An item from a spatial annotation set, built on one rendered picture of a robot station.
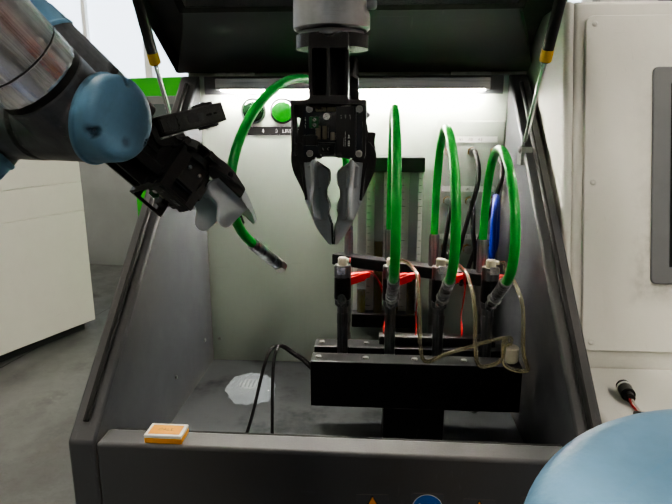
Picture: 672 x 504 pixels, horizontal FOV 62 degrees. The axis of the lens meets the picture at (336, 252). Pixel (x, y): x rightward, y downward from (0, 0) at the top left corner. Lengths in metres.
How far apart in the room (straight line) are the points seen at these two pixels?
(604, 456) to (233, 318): 1.14
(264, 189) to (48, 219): 2.70
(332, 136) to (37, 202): 3.27
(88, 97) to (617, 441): 0.43
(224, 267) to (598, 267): 0.75
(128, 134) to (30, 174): 3.21
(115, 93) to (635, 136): 0.79
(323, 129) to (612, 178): 0.58
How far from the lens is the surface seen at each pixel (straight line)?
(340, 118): 0.54
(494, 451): 0.79
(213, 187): 0.74
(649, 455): 0.20
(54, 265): 3.86
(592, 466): 0.19
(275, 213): 1.21
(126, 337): 0.90
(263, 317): 1.28
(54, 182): 3.82
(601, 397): 0.91
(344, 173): 0.60
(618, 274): 1.00
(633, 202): 1.02
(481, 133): 1.19
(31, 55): 0.50
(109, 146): 0.51
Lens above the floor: 1.36
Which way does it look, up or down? 13 degrees down
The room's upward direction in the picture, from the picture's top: straight up
